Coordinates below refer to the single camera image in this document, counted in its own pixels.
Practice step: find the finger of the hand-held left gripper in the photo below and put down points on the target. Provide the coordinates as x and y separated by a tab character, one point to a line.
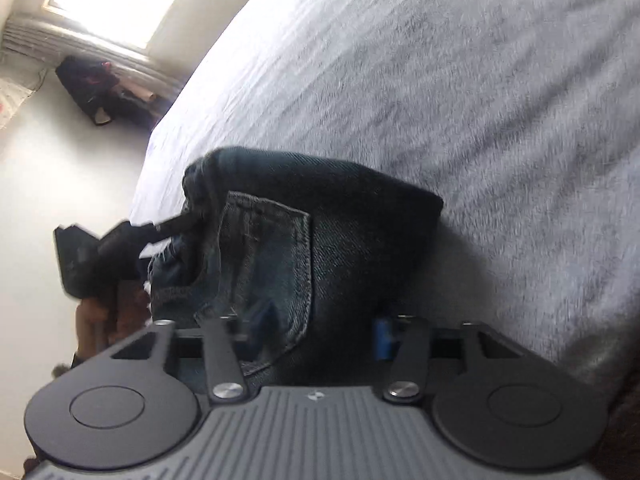
175	225

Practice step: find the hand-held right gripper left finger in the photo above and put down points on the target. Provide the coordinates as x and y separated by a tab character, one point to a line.
261	320

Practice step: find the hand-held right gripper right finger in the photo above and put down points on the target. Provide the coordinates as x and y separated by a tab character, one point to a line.
382	337

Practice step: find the dark blue jeans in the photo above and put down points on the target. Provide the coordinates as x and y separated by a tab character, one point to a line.
340	240

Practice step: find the dark hanging clothes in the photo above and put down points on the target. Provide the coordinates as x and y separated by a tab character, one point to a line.
95	87

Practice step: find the person's left hand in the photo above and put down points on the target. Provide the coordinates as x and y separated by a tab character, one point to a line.
95	325

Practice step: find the beige curtain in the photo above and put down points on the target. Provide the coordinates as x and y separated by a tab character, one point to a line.
150	72

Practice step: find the grey fleece blanket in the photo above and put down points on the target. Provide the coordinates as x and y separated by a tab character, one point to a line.
475	110

